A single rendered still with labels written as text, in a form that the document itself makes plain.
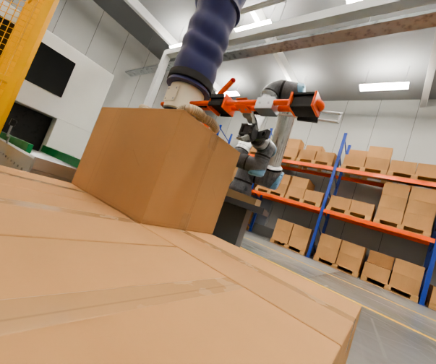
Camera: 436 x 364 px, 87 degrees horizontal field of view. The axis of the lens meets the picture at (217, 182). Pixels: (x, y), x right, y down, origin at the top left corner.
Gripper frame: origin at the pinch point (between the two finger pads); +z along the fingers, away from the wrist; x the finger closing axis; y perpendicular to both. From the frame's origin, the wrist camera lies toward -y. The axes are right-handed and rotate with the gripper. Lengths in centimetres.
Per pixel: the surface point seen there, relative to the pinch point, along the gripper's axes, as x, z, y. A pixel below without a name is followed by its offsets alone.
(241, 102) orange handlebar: 0.3, 16.5, -8.9
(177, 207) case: -44.6, 22.3, -1.2
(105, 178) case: -44, 36, 30
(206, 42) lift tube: 28.5, 19.5, 19.4
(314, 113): -1.5, 13.0, -35.9
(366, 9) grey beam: 200, -148, 7
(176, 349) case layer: -52, 63, -49
